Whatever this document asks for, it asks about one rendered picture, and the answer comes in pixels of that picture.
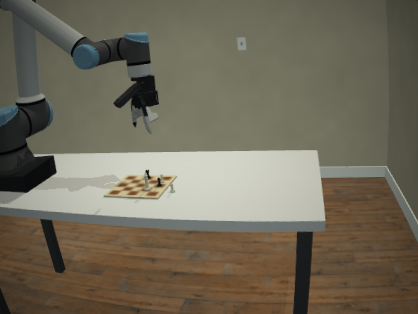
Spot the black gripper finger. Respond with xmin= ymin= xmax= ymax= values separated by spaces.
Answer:
xmin=131 ymin=101 xmax=141 ymax=127
xmin=139 ymin=98 xmax=158 ymax=134

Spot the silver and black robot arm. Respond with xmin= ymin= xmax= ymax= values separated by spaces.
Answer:
xmin=0 ymin=0 xmax=152 ymax=175

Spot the brown and cream chessboard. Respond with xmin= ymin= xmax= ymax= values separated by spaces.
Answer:
xmin=104 ymin=175 xmax=177 ymax=199

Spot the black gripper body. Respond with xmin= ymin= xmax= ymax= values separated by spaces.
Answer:
xmin=131 ymin=75 xmax=159 ymax=109

